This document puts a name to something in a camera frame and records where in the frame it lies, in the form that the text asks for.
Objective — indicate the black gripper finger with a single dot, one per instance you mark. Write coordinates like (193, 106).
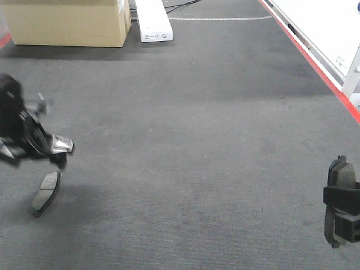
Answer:
(347, 227)
(342, 199)

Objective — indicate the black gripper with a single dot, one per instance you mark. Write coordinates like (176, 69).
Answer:
(22, 135)

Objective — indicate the cardboard box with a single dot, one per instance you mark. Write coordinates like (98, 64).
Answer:
(68, 23)

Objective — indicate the white long box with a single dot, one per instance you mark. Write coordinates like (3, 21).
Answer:
(153, 21)

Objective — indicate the white red conveyor side rail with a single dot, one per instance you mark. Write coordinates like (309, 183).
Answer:
(327, 34)

